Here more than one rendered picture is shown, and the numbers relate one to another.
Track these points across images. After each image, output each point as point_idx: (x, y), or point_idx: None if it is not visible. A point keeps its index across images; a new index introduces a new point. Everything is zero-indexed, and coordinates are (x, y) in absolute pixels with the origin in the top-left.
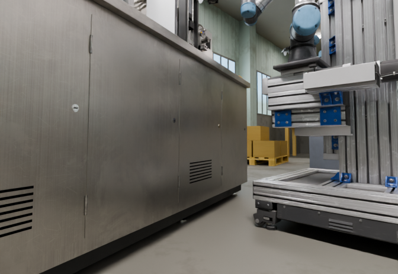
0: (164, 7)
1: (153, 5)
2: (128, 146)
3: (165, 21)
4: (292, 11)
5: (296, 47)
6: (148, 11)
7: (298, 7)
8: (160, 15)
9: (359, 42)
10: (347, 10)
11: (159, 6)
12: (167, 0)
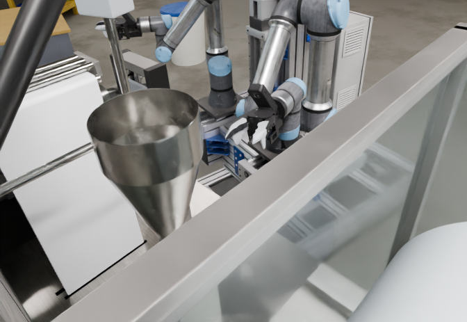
0: (76, 139)
1: (28, 145)
2: None
3: (92, 170)
4: (315, 113)
5: None
6: (14, 166)
7: (326, 112)
8: (70, 163)
9: (305, 97)
10: (300, 62)
11: (56, 142)
12: (83, 119)
